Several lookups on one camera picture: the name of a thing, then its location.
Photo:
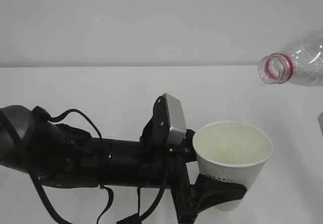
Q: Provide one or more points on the white paper cup green logo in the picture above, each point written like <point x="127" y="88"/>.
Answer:
<point x="232" y="152"/>

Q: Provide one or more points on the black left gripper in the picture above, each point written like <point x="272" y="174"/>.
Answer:
<point x="208" y="192"/>

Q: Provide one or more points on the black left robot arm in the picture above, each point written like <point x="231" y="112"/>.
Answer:
<point x="57" y="155"/>

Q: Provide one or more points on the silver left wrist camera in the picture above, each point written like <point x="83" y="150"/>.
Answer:
<point x="169" y="125"/>

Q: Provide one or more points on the clear water bottle red label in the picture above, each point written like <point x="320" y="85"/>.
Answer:
<point x="298" y="63"/>

